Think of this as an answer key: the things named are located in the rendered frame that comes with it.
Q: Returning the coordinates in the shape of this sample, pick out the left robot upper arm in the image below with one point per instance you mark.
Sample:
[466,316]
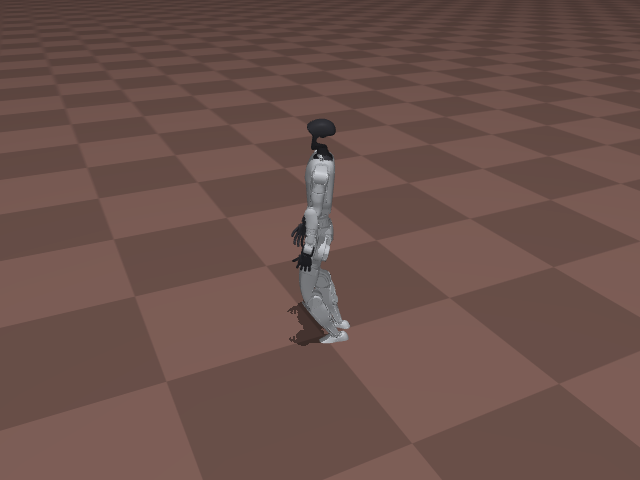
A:
[320,177]

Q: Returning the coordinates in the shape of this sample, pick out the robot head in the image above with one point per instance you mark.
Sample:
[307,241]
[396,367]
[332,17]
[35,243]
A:
[321,128]

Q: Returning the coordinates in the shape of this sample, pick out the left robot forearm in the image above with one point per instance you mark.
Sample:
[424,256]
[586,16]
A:
[312,227]

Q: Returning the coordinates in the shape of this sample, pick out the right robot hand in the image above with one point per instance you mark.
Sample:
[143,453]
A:
[301,230]

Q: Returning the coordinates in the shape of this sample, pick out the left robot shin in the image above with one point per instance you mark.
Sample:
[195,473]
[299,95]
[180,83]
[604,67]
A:
[321,314]

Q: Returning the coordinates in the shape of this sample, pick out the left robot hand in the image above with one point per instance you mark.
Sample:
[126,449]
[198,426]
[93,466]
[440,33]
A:
[304,260]

